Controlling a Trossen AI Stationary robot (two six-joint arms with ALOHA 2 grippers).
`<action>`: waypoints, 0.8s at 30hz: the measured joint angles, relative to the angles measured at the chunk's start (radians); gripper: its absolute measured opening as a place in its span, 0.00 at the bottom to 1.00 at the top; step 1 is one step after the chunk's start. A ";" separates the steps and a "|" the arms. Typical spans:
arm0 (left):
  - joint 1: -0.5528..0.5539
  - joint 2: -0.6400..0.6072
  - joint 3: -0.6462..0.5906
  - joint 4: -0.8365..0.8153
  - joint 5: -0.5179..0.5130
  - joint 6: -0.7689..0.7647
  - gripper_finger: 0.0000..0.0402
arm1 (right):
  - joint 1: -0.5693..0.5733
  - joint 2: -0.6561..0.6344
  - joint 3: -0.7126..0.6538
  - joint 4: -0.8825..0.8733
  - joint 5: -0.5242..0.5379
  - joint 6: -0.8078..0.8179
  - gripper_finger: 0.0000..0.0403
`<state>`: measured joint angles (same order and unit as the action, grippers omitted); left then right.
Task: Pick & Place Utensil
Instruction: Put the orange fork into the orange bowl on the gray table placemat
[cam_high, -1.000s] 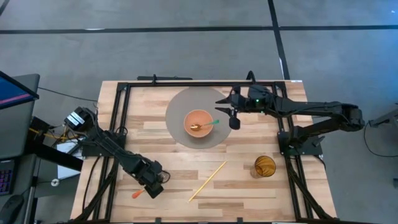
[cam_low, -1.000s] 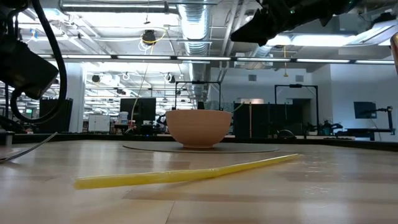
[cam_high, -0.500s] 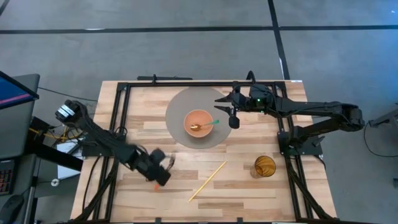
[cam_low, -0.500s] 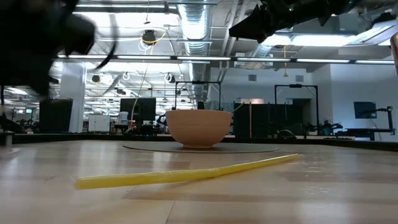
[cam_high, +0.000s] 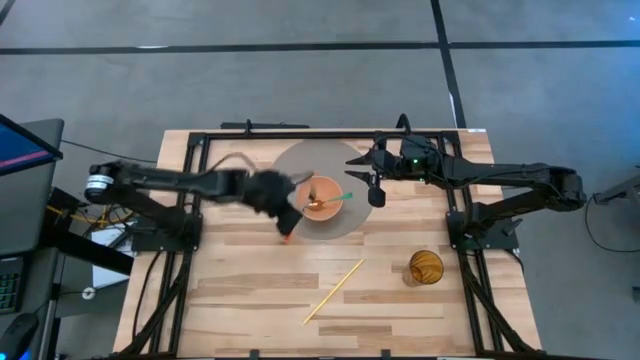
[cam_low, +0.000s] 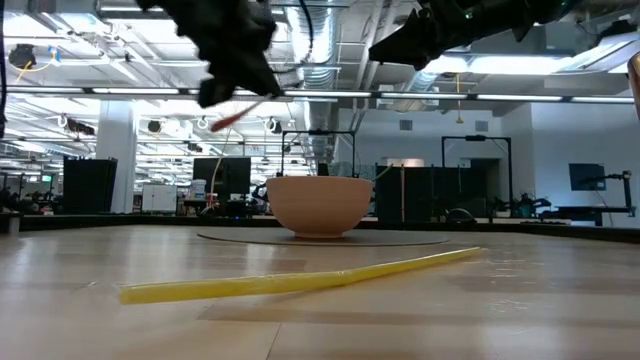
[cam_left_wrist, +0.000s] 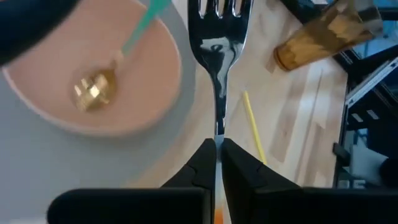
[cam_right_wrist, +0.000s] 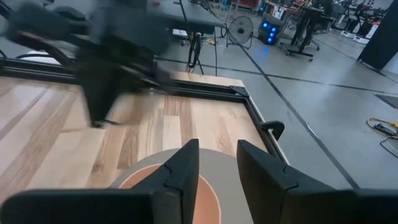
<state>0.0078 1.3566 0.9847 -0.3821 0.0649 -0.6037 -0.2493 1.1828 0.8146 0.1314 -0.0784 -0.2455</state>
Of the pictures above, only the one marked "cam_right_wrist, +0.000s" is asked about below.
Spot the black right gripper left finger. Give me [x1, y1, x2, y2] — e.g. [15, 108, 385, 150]
[0, 139, 200, 224]

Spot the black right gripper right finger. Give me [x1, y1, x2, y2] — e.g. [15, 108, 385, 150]
[237, 139, 398, 224]

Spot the orange bowl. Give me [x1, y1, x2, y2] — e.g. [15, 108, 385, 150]
[119, 164, 222, 224]

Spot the round grey placemat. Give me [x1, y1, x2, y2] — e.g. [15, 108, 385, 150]
[108, 147, 259, 224]

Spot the grey work table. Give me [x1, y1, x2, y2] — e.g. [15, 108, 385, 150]
[146, 0, 225, 35]

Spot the round floor fan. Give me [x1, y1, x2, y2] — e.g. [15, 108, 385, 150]
[224, 15, 255, 50]

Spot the blue-lit computer tower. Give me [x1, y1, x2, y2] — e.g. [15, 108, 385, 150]
[257, 17, 280, 46]

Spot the black rolling stand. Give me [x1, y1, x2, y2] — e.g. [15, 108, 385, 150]
[279, 4, 324, 62]

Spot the black pillar panel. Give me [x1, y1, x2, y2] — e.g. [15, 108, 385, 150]
[356, 0, 398, 72]

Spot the hanging black cable bundle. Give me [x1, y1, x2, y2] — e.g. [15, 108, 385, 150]
[185, 32, 205, 75]

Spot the black aluminium table frame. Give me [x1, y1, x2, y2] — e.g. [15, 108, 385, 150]
[0, 57, 289, 164]

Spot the yellow floor cable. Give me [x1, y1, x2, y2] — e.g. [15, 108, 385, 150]
[366, 117, 398, 140]

